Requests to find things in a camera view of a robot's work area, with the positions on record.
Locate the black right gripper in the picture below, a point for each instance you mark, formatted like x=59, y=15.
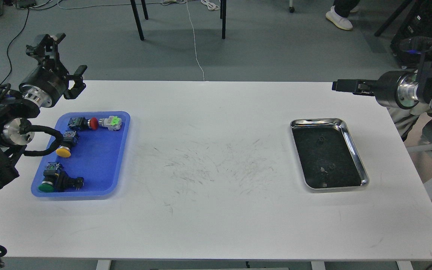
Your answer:
x=385, y=89

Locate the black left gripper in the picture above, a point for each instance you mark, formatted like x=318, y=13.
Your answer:
x=45, y=87

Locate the yellow push button switch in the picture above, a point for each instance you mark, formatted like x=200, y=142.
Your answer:
x=70, y=140

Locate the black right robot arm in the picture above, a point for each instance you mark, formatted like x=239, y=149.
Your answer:
x=398, y=89

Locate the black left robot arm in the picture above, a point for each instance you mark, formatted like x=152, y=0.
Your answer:
x=18, y=136

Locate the white sneaker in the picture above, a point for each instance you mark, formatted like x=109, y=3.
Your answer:
x=340, y=22

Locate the metal tray with black mat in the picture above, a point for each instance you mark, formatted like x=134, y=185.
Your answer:
x=338, y=149

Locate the black equipment case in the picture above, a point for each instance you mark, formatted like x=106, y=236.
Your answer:
x=418, y=22

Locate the blue plastic tray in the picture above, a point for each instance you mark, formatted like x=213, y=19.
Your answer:
x=97, y=158

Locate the red push button switch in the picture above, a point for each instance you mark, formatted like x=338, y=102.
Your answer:
x=82, y=123

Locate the green and grey switch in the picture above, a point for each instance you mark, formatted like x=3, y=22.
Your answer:
x=112, y=123

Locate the green push button switch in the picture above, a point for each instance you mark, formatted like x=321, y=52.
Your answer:
x=51, y=178

